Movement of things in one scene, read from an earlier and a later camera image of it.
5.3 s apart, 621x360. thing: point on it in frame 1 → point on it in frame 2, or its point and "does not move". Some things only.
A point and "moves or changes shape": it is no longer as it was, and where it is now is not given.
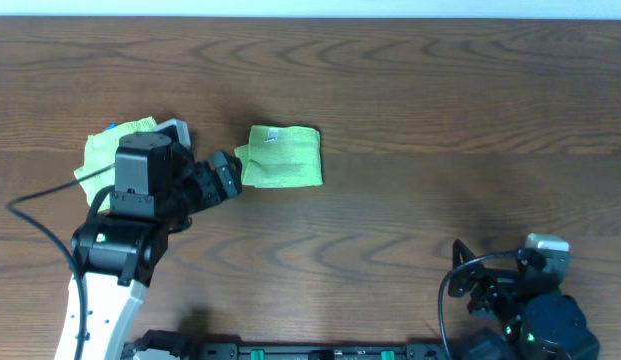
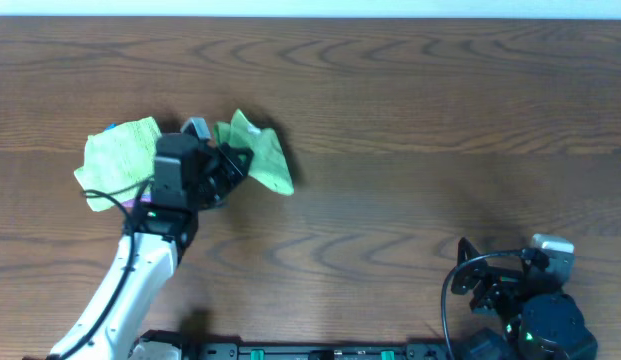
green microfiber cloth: (281, 157) moves or changes shape
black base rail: (174, 341) does not move
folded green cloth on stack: (100, 152) does not move
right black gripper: (495, 285) does not move
